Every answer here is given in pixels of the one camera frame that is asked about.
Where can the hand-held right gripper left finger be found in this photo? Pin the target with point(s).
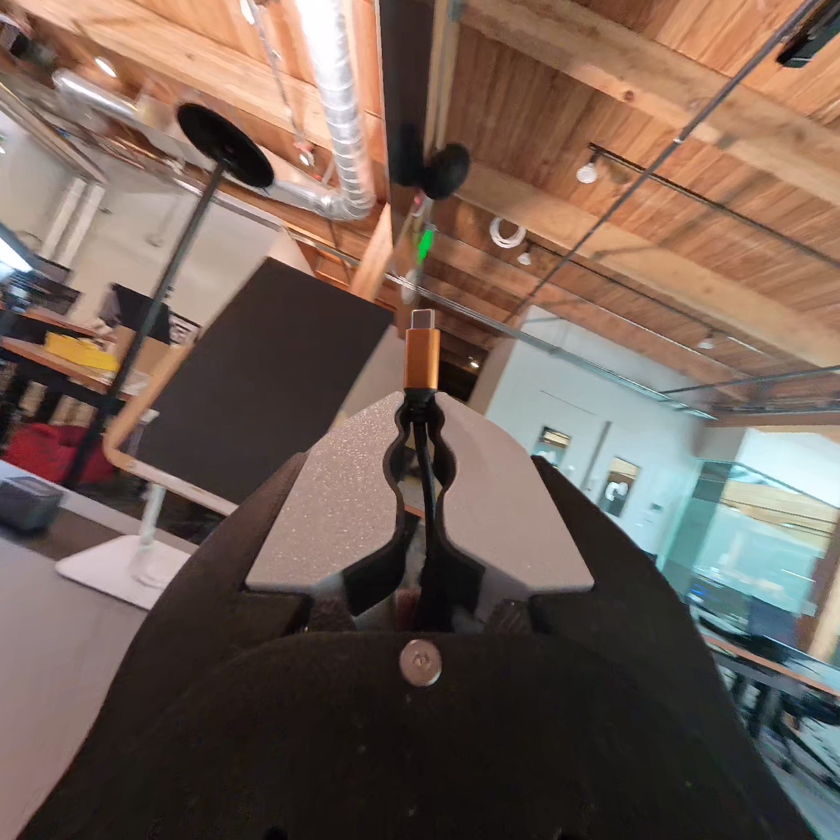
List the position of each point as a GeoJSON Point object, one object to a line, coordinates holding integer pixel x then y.
{"type": "Point", "coordinates": [328, 518]}

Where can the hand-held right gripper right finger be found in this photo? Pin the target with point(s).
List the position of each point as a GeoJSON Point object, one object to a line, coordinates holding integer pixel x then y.
{"type": "Point", "coordinates": [512, 525]}

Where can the black panel board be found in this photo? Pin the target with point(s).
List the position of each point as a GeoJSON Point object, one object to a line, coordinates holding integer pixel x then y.
{"type": "Point", "coordinates": [262, 367]}

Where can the white desk stand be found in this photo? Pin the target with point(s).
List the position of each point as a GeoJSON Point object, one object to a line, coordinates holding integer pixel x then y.
{"type": "Point", "coordinates": [124, 564]}

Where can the glass partition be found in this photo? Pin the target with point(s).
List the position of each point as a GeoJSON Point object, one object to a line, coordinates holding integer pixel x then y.
{"type": "Point", "coordinates": [754, 544]}

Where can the black monitor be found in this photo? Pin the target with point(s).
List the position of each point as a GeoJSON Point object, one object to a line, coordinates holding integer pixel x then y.
{"type": "Point", "coordinates": [138, 312]}

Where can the green lit sign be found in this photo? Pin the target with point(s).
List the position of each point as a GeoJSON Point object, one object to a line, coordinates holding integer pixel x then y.
{"type": "Point", "coordinates": [426, 246]}

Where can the wooden desk with black legs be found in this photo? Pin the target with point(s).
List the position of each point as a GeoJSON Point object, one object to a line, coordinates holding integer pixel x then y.
{"type": "Point", "coordinates": [774, 665]}

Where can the yellow box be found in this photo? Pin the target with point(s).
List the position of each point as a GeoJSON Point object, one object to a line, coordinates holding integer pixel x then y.
{"type": "Point", "coordinates": [79, 351]}

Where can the grey box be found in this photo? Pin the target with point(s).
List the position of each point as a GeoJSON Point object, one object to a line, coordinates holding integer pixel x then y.
{"type": "Point", "coordinates": [26, 505]}

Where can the black dome ceiling fixture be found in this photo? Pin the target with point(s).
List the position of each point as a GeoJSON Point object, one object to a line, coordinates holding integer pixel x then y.
{"type": "Point", "coordinates": [446, 170]}

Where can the long metal sprinkler pipe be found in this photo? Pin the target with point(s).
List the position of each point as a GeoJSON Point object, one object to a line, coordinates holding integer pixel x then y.
{"type": "Point", "coordinates": [656, 170]}

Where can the black disc stand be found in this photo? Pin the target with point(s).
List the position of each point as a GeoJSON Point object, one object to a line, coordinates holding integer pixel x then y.
{"type": "Point", "coordinates": [226, 148]}

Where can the thin metal ceiling pipe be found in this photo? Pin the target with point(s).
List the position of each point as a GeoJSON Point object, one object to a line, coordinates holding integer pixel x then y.
{"type": "Point", "coordinates": [279, 72]}

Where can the small framed wall picture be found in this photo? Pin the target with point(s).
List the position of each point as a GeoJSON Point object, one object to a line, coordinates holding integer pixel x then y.
{"type": "Point", "coordinates": [554, 444]}

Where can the large framed wall picture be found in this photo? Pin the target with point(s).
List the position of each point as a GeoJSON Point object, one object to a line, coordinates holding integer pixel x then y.
{"type": "Point", "coordinates": [622, 485]}

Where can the silver ventilation duct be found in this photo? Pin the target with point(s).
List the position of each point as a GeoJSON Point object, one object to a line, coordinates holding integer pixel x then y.
{"type": "Point", "coordinates": [344, 98]}

